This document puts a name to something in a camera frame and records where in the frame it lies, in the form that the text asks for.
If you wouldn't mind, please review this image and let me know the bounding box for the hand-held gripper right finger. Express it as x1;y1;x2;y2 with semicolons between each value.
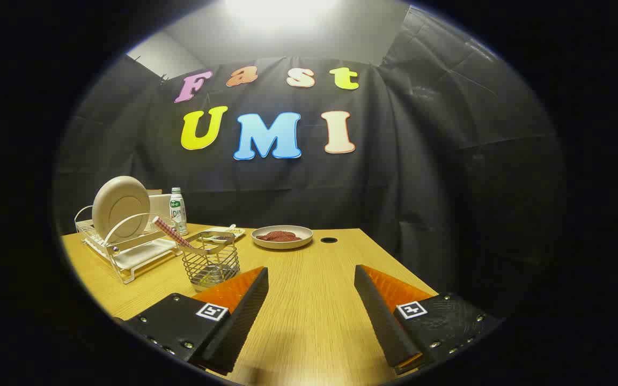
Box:
354;264;503;376

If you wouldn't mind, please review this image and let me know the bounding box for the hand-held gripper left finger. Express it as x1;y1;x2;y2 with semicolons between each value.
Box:
113;266;269;376

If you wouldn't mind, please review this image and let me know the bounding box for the metal wire basket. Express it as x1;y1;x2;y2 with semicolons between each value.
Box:
182;231;241;292

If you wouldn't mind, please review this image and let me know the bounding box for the checkered handle spoon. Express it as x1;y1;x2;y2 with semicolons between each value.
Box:
152;216;194;250

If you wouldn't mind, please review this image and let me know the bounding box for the white wire dish rack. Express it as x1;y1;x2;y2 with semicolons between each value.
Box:
75;204;183;285

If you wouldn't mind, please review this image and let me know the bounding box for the beige round plate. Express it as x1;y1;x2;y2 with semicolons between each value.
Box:
92;176;151;242

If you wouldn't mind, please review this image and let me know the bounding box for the beige plate with patties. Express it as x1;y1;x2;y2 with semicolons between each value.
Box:
251;225;314;250

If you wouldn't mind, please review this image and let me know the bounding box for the white divided bean tray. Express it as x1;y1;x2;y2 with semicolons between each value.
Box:
202;225;246;244

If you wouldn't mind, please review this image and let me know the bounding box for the white bottle green label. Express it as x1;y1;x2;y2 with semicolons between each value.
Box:
169;187;188;236

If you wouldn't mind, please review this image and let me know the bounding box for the black backdrop cloth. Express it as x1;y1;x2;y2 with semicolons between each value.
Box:
54;5;564;317

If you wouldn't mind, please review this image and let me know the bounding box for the white toaster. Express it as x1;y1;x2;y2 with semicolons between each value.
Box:
146;189;173;231

